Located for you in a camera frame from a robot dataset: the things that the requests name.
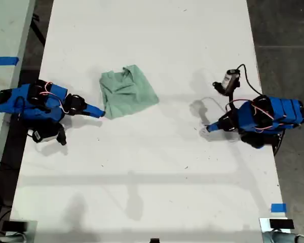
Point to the small black box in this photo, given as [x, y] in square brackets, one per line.
[281, 224]
[14, 225]

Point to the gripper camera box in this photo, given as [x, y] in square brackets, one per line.
[228, 81]
[41, 135]

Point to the camera black stalk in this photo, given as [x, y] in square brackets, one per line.
[232, 101]
[62, 135]

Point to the blue tape square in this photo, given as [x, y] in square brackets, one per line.
[278, 208]

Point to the blue and black arm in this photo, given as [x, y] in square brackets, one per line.
[33, 103]
[276, 114]

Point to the small black round object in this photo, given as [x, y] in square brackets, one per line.
[154, 241]

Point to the pale side table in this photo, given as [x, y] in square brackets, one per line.
[5, 30]

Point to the long blue tape strip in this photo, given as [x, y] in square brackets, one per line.
[2, 60]

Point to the black metal bar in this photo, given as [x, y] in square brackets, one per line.
[39, 31]

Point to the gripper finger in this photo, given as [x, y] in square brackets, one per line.
[95, 114]
[95, 108]
[214, 124]
[213, 128]

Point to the pale green T-shirt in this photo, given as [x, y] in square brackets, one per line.
[128, 96]

